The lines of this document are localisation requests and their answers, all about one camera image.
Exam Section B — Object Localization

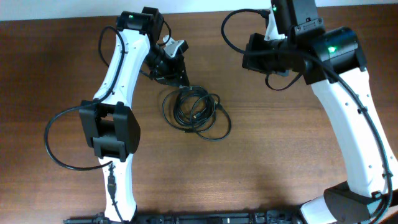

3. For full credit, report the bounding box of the left camera cable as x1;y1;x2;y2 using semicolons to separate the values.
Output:
44;18;172;223

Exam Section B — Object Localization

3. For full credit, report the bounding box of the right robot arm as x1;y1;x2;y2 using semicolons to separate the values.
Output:
243;0;397;223

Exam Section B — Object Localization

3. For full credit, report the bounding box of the camera cable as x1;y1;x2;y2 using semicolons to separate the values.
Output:
221;8;394;224
44;18;172;223

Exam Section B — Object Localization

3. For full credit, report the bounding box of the right camera cable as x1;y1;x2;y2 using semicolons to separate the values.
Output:
221;8;394;224

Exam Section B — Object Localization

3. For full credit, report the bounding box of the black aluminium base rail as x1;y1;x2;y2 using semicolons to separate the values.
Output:
63;210;304;224

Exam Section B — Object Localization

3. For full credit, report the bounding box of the long black usb cable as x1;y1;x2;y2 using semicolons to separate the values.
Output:
161;85;233;142

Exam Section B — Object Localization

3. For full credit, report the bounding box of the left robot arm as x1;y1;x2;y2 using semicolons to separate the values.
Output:
79;7;190;223

